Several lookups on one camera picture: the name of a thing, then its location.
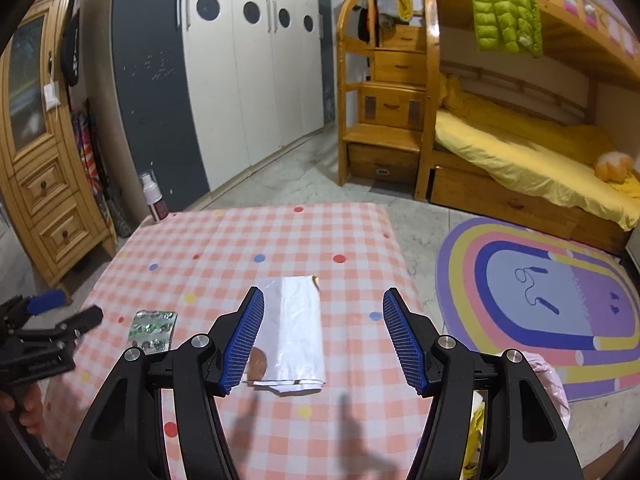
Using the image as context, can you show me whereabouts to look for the white plastic bag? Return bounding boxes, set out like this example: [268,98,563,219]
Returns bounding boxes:
[245,275,326,396]

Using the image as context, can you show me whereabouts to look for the silver pill blister pack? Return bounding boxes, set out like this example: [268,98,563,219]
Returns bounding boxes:
[127,310,178,354]

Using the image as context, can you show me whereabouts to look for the yellow foam fruit net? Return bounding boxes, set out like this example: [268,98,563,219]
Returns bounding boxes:
[460,396,485,480]

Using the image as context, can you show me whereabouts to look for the pink-lined trash bin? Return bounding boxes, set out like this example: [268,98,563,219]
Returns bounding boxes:
[523,351,570,428]

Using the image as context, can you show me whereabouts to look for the person's left hand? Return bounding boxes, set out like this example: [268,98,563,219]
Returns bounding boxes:
[0,382,44,437]

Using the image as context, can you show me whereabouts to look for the pink checkered tablecloth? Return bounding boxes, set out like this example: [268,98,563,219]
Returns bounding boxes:
[44,203,430,479]

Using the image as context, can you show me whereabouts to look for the rainbow oval rug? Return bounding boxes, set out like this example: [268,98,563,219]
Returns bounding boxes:
[435,218,639,401]

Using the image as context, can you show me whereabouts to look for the wooden glass-door cabinet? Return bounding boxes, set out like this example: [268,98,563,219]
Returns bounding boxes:
[1,0,116,288]

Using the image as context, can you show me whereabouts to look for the white spray bottle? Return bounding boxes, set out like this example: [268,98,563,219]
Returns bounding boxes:
[139,171,168,223]

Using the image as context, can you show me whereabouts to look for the yellow bed sheet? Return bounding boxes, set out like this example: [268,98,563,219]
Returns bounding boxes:
[435,75,639,231]

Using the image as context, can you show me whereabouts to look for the wooden bunk bed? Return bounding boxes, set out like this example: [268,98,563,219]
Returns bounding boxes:
[413,0,631,256]

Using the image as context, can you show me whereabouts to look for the orange plush toy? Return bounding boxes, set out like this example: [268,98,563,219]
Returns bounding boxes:
[593,152,634,183]

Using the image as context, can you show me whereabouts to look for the wooden stair drawers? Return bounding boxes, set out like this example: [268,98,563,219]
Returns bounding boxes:
[335,0,440,202]

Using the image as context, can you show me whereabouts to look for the white grey wardrobe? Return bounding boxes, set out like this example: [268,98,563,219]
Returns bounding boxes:
[112,0,334,211]

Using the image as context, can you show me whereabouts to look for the green puffer jacket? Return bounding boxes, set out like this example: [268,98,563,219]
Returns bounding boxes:
[472,0,544,58]

